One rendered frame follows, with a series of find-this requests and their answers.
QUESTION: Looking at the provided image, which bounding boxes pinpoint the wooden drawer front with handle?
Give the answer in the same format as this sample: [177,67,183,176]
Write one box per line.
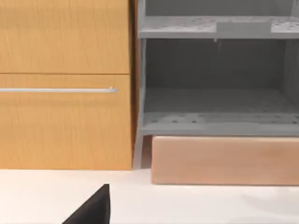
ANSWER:
[0,73,133,170]

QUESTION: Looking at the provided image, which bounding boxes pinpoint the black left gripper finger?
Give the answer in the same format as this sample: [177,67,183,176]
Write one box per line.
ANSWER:
[61,183,110,224]

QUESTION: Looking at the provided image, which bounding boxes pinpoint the pale wooden drawer front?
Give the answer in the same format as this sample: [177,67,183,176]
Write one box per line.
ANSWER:
[151,135,299,186]

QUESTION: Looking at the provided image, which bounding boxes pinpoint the long metal handle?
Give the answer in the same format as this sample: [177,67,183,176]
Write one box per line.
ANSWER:
[0,86,119,94]

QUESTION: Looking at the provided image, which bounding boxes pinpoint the wooden cupboard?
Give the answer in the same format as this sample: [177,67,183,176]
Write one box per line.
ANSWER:
[0,0,154,171]

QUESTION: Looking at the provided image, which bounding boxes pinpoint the plain wooden drawer front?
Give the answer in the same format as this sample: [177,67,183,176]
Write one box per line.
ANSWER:
[0,0,130,75]

